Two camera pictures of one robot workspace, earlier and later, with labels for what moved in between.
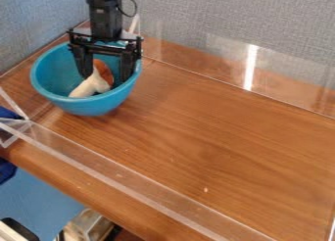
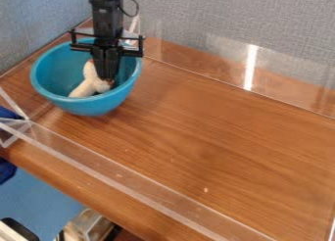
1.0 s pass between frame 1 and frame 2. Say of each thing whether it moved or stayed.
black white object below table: stayed
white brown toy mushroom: stayed
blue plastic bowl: stayed
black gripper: moved
